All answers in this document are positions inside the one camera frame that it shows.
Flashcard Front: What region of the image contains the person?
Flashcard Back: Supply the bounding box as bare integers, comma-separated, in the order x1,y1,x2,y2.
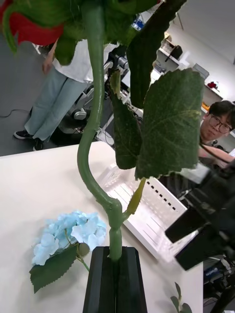
13,39,119,152
198,100,235,172

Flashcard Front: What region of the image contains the shallow white box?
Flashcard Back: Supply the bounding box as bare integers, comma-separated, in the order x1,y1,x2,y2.
96,163,196,264

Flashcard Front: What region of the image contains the red rose with green stem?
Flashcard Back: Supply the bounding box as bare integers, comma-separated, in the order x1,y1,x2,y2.
0,0,205,264

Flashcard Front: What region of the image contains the white shelf with goods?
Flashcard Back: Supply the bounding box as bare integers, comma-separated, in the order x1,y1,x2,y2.
150,31,235,137

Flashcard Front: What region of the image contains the grey background robot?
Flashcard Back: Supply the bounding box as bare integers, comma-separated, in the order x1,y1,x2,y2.
57,45,144,147

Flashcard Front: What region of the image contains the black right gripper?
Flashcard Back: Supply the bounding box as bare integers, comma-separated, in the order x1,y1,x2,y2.
164,168,235,271

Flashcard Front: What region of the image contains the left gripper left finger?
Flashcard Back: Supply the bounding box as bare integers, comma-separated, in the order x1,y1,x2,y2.
83,246,118,313

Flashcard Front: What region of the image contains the pale blue flower with stem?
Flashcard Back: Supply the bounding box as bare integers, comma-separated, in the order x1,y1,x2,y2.
29,210,108,294

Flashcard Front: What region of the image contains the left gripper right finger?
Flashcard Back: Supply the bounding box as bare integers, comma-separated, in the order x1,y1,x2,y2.
117,246,148,313

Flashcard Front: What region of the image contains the dark green leaf twig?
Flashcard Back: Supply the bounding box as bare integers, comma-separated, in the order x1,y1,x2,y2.
170,282,193,313

